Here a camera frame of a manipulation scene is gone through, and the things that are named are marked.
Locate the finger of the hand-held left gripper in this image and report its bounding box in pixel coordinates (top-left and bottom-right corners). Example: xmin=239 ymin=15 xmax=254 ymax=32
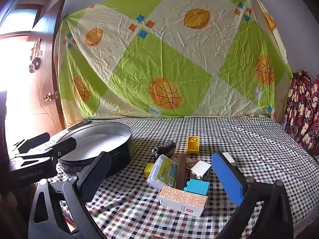
xmin=14 ymin=137 xmax=77 ymax=166
xmin=12 ymin=132 xmax=50 ymax=155

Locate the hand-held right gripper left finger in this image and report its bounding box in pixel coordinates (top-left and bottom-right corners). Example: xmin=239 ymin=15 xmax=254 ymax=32
xmin=28 ymin=151 xmax=112 ymax=239

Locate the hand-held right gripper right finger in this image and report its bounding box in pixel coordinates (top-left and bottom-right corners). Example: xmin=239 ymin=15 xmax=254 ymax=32
xmin=211 ymin=152 xmax=294 ymax=239

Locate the white charger plug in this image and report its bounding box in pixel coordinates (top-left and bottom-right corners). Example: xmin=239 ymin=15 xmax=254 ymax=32
xmin=222 ymin=152 xmax=237 ymax=167

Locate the cyan toy block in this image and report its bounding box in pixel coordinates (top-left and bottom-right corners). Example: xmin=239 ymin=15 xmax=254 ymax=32
xmin=184 ymin=179 xmax=210 ymax=196

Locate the round black metal tin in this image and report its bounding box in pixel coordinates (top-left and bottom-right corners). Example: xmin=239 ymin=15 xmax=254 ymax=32
xmin=58 ymin=119 xmax=134 ymax=180

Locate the brown wooden bar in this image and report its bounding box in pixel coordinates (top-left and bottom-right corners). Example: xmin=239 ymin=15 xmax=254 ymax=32
xmin=174 ymin=154 xmax=191 ymax=190

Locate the small yellow toy block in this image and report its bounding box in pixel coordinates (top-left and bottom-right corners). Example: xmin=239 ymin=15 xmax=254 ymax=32
xmin=144 ymin=163 xmax=156 ymax=179

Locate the grey flat object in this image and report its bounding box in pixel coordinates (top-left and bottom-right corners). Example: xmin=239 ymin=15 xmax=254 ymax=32
xmin=67 ymin=119 xmax=93 ymax=130

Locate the checkered tablecloth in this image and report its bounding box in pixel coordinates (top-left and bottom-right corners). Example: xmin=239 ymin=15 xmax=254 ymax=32
xmin=35 ymin=116 xmax=319 ymax=239

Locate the large yellow toy block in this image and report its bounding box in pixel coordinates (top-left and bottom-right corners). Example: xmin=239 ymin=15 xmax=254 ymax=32
xmin=187 ymin=136 xmax=200 ymax=154

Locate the orange patterned carton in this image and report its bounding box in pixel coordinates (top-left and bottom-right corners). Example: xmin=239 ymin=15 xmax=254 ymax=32
xmin=158 ymin=186 xmax=208 ymax=217

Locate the brown wooden door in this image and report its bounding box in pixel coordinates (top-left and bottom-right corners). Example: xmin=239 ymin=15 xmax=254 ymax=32
xmin=0 ymin=0 xmax=66 ymax=135

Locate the clear plastic box green label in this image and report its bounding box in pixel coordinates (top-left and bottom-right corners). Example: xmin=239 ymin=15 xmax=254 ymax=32
xmin=146 ymin=154 xmax=180 ymax=188

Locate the black striped hair clip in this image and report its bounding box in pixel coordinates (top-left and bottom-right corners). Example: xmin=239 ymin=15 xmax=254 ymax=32
xmin=152 ymin=141 xmax=177 ymax=158

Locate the hanging door ornament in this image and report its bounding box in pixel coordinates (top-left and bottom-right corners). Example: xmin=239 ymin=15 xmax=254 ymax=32
xmin=29 ymin=38 xmax=42 ymax=73

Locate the red plaid printed cloth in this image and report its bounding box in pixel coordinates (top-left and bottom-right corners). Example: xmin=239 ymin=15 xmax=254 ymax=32
xmin=280 ymin=69 xmax=319 ymax=157

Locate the basketball printed wall sheet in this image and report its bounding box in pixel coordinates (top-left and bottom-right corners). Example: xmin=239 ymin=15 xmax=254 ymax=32
xmin=58 ymin=0 xmax=294 ymax=127

